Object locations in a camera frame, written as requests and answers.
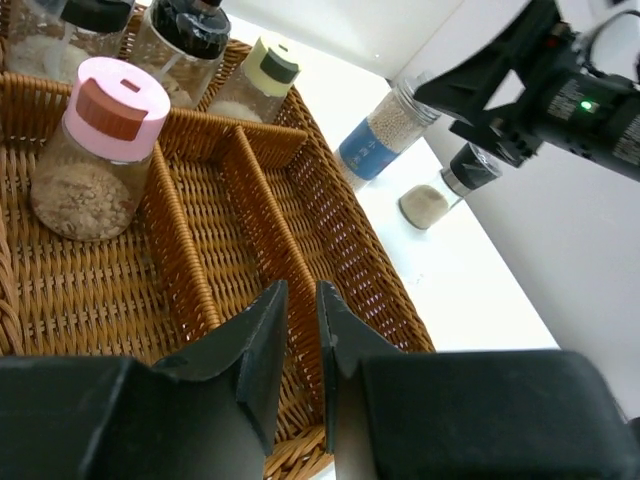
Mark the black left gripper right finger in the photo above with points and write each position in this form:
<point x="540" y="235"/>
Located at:
<point x="524" y="414"/>

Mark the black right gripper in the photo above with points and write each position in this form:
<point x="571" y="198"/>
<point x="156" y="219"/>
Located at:
<point x="535" y="83"/>

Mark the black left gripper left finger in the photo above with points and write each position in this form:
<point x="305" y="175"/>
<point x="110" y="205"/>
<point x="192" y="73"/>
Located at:
<point x="208" y="411"/>

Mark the silver-lid jar blue label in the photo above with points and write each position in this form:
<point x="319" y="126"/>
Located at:
<point x="393" y="126"/>

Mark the pink-lid spice bottle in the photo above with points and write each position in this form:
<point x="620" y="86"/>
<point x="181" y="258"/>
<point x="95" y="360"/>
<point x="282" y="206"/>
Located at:
<point x="90" y="177"/>

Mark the yellow-lid white jar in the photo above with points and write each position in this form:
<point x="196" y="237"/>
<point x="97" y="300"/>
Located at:
<point x="257" y="88"/>

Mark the black-lid jar beige contents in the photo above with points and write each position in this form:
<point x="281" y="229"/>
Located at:
<point x="181" y="44"/>

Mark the black-lid jar white powder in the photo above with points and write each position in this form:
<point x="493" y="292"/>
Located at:
<point x="50" y="39"/>

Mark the clear-cap white salt bottle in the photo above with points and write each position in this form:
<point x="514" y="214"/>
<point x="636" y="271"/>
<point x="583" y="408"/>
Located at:
<point x="470" y="169"/>

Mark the brown wicker tray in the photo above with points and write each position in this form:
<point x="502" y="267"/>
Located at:
<point x="229" y="207"/>

